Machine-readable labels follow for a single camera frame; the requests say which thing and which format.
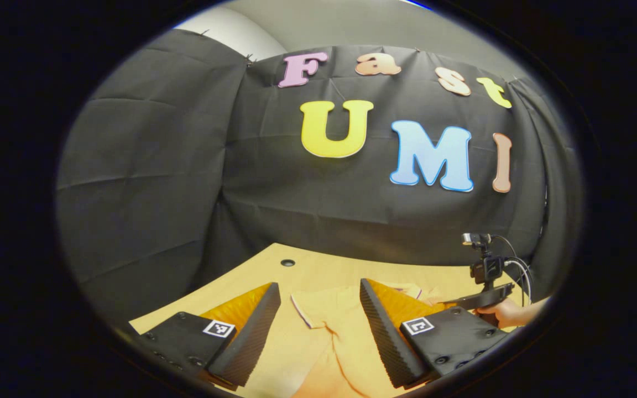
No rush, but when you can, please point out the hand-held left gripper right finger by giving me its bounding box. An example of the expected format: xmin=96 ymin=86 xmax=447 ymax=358
xmin=359 ymin=277 xmax=511 ymax=389

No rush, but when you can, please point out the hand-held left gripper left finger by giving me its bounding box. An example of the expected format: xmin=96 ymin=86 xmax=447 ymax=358
xmin=140 ymin=282 xmax=282 ymax=389

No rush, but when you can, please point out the orange T-shirt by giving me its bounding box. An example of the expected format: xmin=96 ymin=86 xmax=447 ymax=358
xmin=290 ymin=282 xmax=463 ymax=398

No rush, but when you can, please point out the black backdrop cloth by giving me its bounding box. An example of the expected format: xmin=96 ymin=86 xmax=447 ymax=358
xmin=56 ymin=29 xmax=583 ymax=332

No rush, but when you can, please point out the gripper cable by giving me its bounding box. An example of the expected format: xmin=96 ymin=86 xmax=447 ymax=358
xmin=492 ymin=234 xmax=535 ymax=306

